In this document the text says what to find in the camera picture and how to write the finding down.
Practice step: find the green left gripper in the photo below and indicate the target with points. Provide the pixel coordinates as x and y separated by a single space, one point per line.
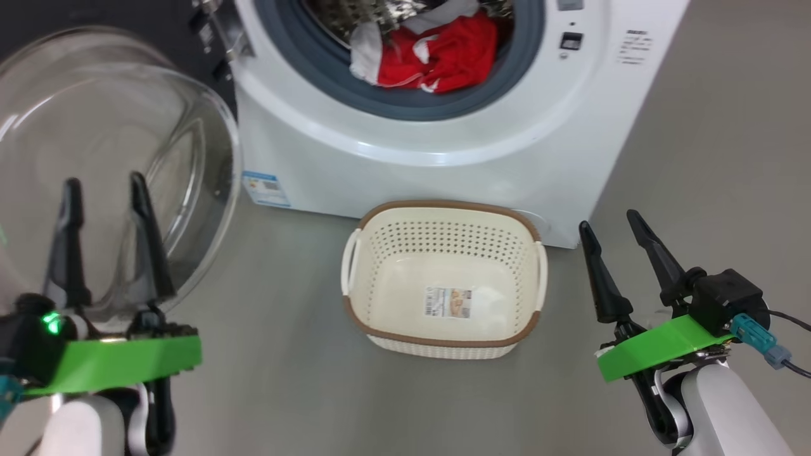
127 361

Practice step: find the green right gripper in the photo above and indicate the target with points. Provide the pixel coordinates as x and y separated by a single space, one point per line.
659 348

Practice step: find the round washing machine door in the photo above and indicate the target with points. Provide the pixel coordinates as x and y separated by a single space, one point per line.
114 114

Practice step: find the red and white garment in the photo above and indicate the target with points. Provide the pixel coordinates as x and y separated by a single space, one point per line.
456 57

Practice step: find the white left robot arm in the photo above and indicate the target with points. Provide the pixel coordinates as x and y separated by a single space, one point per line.
76 430

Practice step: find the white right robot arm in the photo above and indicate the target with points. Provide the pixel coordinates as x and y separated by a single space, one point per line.
728 418

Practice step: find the white front-load washing machine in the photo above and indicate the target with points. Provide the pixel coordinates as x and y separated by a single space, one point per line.
443 158

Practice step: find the cream basket with brown rim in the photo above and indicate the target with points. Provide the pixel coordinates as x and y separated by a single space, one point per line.
405 297

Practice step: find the black door latch socket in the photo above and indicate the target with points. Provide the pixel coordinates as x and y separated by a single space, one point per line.
570 41

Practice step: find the metal door hinge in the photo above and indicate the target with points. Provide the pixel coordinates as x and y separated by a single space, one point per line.
222 31

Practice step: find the perforated steel washer drum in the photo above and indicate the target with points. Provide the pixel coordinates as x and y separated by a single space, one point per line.
380 9

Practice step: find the round white filter cover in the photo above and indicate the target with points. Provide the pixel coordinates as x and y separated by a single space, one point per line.
535 218

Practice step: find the blue energy label sticker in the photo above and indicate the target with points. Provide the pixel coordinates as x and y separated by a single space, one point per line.
266 189

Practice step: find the paper product label sticker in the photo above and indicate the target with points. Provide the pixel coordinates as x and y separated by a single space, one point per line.
448 303

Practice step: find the small printed text sticker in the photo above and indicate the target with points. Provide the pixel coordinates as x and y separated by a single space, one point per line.
635 47

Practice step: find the grey pictogram warning sticker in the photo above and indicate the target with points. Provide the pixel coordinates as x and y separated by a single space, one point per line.
570 4

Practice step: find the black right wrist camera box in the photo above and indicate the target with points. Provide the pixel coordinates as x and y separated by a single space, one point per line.
728 297

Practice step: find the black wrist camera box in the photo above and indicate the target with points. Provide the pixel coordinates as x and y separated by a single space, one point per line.
728 297
25 342

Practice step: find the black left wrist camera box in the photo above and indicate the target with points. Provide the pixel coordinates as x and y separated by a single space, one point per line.
25 342

